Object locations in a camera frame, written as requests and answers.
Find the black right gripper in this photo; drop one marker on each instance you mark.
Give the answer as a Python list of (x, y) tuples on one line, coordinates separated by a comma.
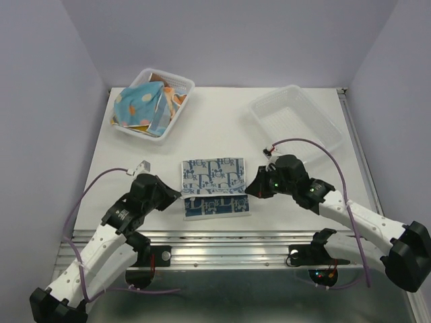
[(258, 186)]

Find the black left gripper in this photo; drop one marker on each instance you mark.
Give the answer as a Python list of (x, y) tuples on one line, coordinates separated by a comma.
[(168, 193)]

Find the blue white logo towel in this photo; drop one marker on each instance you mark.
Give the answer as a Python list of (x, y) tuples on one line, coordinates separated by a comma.
[(214, 188)]

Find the blue polka dot towel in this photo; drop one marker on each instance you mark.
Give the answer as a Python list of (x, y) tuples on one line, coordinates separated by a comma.
[(136, 106)]

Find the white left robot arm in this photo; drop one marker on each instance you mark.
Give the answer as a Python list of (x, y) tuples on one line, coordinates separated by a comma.
[(115, 246)]

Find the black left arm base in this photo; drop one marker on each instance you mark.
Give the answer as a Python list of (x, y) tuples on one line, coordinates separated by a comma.
[(144, 266)]

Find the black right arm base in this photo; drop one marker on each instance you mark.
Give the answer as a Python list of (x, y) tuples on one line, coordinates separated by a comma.
[(324, 272)]

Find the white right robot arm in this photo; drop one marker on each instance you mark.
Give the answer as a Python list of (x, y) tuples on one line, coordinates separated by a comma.
[(399, 250)]

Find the empty white plastic basket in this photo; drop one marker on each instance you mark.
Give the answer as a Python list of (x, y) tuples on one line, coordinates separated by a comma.
[(289, 112)]

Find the orange peach patterned towel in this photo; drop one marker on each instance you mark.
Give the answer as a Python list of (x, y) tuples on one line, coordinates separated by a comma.
[(171, 99)]

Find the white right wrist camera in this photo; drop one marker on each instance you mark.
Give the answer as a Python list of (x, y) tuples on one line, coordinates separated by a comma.
[(271, 153)]

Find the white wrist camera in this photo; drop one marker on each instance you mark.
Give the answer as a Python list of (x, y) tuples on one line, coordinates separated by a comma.
[(271, 153), (143, 167)]

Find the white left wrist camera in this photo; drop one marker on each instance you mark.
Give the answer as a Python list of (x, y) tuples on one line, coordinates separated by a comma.
[(143, 167)]

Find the aluminium mounting rail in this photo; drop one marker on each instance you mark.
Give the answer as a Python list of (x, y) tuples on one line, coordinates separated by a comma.
[(230, 250)]

